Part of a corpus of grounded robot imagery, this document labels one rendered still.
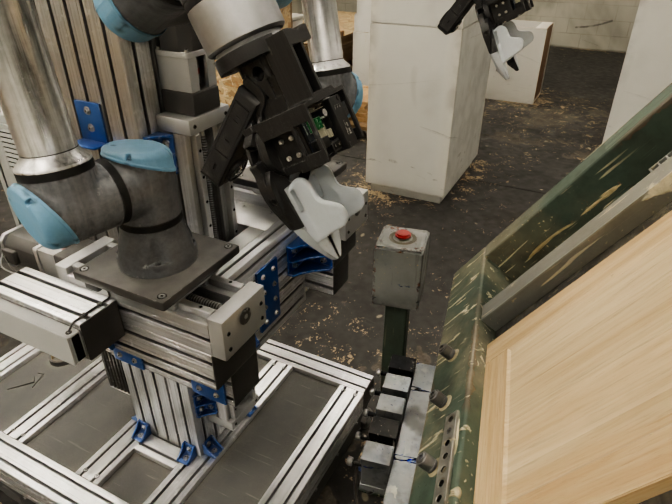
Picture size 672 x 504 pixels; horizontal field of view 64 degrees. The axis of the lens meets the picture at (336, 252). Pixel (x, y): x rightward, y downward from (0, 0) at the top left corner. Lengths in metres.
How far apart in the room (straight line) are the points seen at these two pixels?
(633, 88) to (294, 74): 4.36
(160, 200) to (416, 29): 2.58
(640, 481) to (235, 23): 0.59
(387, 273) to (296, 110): 0.92
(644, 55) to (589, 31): 4.48
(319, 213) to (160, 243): 0.56
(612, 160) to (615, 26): 7.90
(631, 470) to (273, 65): 0.55
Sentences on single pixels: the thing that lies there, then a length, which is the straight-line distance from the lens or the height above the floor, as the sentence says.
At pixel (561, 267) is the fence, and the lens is 1.08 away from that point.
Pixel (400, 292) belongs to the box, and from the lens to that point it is 1.36.
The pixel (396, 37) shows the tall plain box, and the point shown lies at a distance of 3.44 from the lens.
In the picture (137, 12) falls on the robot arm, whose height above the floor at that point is 1.52.
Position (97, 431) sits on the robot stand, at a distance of 1.97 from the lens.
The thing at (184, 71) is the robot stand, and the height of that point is 1.34.
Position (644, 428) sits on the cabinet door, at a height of 1.11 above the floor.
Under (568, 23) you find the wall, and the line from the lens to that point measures 9.17.
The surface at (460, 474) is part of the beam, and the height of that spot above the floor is 0.91.
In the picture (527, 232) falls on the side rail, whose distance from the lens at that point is 1.31.
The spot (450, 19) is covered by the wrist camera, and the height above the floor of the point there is 1.44.
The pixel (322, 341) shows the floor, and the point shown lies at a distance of 2.45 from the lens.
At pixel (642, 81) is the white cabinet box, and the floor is 0.59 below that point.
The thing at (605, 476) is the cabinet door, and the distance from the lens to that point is 0.72.
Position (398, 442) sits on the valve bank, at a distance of 1.12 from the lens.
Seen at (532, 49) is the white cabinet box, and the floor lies 0.53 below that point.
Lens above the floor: 1.60
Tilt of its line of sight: 31 degrees down
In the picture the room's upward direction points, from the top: straight up
